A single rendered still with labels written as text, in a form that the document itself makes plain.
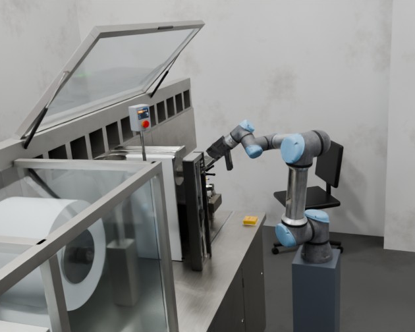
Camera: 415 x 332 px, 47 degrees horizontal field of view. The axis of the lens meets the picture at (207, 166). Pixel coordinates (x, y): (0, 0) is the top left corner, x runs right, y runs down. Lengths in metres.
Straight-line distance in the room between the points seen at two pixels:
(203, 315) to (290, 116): 2.85
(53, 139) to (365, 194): 3.25
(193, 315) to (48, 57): 3.48
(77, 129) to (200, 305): 0.91
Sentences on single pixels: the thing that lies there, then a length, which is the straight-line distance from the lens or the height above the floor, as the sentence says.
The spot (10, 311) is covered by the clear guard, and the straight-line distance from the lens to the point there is 1.02.
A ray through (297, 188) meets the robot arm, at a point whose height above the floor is 1.31.
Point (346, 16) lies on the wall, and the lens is 4.36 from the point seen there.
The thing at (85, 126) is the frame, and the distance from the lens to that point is 2.20.
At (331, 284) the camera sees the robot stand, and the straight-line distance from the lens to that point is 2.35.
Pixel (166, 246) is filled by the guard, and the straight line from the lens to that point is 1.62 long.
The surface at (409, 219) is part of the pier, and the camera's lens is 4.43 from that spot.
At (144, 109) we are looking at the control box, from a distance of 1.98.
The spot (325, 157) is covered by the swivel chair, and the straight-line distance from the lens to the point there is 4.28.
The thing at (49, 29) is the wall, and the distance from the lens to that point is 5.01.
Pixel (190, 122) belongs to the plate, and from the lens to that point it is 3.39.
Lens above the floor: 2.02
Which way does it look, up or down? 17 degrees down
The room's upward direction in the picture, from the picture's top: 4 degrees counter-clockwise
